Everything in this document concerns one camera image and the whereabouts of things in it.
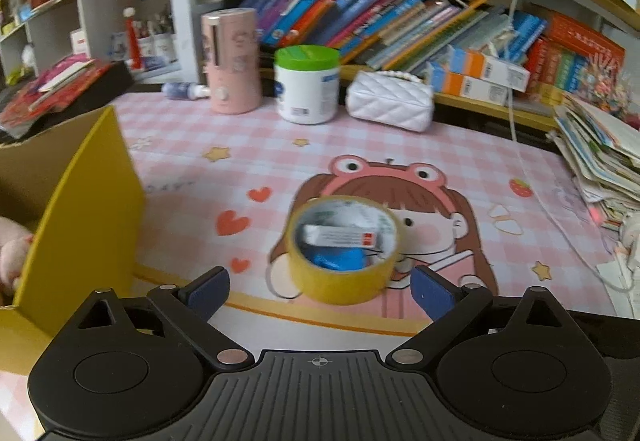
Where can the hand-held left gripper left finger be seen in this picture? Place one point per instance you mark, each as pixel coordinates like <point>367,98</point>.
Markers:
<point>210,290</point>

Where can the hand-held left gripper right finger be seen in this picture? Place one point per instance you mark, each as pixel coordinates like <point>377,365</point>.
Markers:
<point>432,295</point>

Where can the yellow tape roll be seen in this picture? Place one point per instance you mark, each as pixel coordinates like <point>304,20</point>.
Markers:
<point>345,287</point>

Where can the yellow cardboard box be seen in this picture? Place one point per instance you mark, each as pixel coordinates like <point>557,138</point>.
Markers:
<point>90,231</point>

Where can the pink plush toy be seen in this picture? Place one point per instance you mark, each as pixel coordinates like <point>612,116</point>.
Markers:
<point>12,251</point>

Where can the blue plastic piece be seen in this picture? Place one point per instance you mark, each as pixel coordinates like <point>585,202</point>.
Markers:
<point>335,260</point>

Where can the small white red box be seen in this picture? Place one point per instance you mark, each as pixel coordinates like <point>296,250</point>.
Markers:
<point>345,237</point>

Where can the pink printed tablecloth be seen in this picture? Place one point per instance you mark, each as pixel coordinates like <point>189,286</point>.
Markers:
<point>200,181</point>

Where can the stack of papers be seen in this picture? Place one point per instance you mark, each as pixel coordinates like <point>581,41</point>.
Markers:
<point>595,156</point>

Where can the white quilted bag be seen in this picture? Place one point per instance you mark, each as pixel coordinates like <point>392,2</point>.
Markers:
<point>390,101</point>

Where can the blue white glue bottle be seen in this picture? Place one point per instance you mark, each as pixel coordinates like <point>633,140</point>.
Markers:
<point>180,91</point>

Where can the orange blue carton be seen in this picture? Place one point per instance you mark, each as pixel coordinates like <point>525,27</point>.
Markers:
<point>465,85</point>
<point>490,68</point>

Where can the white jar green lid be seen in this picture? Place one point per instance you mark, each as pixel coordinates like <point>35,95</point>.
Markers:
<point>306,91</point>

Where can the pink cylindrical appliance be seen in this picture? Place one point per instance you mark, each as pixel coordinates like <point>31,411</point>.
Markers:
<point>232,66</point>

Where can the white pen cup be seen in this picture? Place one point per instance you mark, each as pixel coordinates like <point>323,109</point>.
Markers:
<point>121,46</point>
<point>145,46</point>
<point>166,48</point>

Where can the red magazines on black box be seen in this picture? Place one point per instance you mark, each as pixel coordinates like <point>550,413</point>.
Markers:
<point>55,86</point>

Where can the red boxed book set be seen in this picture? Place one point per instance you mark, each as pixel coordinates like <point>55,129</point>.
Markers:
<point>575,51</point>

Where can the row of colourful books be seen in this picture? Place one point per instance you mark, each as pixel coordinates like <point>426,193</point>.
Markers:
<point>380,16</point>

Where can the white shelf unit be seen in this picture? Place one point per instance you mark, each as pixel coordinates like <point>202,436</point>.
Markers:
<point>100,1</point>

